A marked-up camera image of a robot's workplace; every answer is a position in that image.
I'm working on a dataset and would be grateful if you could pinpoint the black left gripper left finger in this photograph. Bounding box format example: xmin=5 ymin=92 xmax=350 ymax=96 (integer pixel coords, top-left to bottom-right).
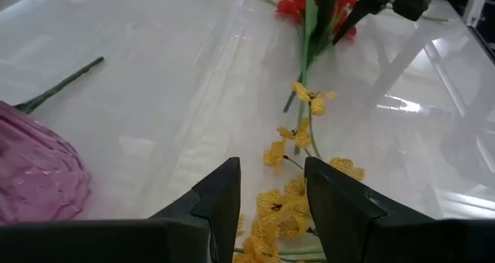
xmin=148 ymin=156 xmax=242 ymax=263

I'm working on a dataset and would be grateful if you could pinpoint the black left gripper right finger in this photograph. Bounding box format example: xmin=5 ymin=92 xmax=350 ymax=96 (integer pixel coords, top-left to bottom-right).
xmin=303 ymin=156 xmax=436 ymax=263

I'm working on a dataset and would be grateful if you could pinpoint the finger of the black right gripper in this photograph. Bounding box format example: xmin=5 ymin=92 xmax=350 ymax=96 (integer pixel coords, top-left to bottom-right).
xmin=331 ymin=0 xmax=391 ymax=46
xmin=315 ymin=0 xmax=343 ymax=43

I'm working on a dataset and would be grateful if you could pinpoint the red artificial flower bunch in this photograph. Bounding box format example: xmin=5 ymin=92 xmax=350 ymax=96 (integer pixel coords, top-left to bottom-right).
xmin=275 ymin=0 xmax=360 ymax=155

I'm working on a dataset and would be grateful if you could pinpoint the white artificial tulip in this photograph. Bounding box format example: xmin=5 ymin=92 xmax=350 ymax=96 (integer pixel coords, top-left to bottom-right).
xmin=419 ymin=13 xmax=450 ymax=24

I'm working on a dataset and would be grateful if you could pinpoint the yellow artificial flower bunch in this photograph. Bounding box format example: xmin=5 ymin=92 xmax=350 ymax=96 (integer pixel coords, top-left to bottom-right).
xmin=231 ymin=80 xmax=367 ymax=263

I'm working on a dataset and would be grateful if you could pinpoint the purple glass vase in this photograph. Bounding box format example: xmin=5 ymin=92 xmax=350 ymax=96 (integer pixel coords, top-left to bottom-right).
xmin=0 ymin=100 xmax=93 ymax=224

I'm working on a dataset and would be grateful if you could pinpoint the black aluminium table frame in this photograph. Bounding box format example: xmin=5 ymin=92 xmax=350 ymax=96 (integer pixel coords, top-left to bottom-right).
xmin=462 ymin=0 xmax=495 ymax=65

